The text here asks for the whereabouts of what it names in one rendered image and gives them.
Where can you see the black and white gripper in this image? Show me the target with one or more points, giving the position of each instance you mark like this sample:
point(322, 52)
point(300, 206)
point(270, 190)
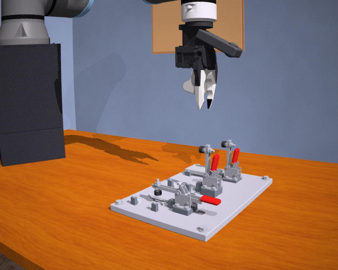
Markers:
point(201, 56)

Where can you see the grey toggle clamp with red handle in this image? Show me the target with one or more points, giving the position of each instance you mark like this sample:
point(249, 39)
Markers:
point(231, 174)
point(187, 202)

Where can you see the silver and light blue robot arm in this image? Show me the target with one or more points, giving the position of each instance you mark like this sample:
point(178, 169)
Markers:
point(22, 21)

